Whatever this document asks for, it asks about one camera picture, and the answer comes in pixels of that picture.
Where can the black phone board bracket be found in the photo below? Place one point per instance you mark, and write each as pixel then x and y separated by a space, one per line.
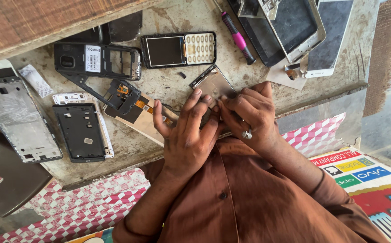
pixel 128 98

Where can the silver framed phone screen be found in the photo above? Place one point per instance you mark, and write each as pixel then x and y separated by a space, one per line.
pixel 296 23

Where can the white phone with grey display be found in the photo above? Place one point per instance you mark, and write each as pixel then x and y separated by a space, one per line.
pixel 332 37

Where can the dark glass phone panel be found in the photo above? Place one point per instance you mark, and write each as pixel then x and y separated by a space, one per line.
pixel 126 27

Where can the black phone body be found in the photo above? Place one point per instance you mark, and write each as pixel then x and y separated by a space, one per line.
pixel 84 35

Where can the brown burlap cloth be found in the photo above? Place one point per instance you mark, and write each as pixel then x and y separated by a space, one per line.
pixel 382 50

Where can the small black chip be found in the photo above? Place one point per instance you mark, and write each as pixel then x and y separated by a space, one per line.
pixel 182 75

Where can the dark grey tablet back cover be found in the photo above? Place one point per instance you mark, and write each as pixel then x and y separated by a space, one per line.
pixel 13 168

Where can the white phone housing black inside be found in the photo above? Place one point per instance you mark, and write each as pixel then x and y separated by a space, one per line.
pixel 80 131

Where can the person's right hand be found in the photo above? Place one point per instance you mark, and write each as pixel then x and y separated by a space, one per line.
pixel 258 114

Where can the black keypad phone front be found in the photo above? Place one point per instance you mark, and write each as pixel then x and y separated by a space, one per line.
pixel 165 50

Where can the person's brown shirt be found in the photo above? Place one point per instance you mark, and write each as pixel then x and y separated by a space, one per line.
pixel 249 202

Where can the pink white checkered sheet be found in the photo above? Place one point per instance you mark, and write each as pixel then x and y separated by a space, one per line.
pixel 80 209

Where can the small metal-backed display module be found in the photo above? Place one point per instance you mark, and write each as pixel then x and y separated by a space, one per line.
pixel 212 82

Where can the white paper sheet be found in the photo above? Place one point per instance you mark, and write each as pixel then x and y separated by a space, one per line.
pixel 283 81

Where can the black phone frame white label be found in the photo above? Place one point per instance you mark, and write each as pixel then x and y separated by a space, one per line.
pixel 70 60

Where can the person's left hand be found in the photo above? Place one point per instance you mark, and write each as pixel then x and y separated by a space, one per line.
pixel 185 145

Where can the white paper slip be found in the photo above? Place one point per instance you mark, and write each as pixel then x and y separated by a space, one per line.
pixel 37 81

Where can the pink black screwdriver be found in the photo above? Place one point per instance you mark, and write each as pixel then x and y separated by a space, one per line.
pixel 238 38

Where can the display panel with orange flex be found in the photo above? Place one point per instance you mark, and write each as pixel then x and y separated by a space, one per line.
pixel 141 123

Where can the wooden plank shelf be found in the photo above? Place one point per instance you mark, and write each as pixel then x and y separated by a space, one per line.
pixel 47 23

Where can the black tablet screen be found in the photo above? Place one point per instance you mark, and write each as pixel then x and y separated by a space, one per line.
pixel 259 44

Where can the colourful printed banner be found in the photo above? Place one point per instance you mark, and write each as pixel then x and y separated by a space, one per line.
pixel 377 202

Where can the silver metal phone part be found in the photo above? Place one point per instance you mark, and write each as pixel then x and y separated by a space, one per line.
pixel 259 6

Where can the silver metal phone mid frame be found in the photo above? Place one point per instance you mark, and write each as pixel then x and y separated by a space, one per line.
pixel 16 118

